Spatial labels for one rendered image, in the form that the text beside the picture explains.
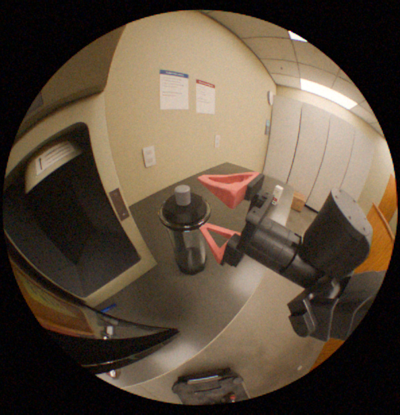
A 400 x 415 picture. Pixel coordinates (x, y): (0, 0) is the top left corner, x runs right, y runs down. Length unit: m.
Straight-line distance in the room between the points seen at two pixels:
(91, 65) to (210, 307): 0.53
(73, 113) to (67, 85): 0.05
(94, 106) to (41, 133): 0.10
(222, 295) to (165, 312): 0.17
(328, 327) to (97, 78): 0.37
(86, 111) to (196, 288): 0.47
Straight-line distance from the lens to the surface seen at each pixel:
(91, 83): 0.21
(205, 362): 1.43
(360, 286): 0.16
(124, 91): 0.72
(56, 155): 0.26
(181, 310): 0.39
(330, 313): 0.15
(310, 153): 2.84
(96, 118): 0.23
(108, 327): 0.15
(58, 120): 0.24
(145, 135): 0.71
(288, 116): 2.87
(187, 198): 0.23
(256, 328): 1.44
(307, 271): 0.16
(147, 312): 0.41
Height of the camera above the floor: 1.32
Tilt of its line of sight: 39 degrees down
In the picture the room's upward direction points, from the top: straight up
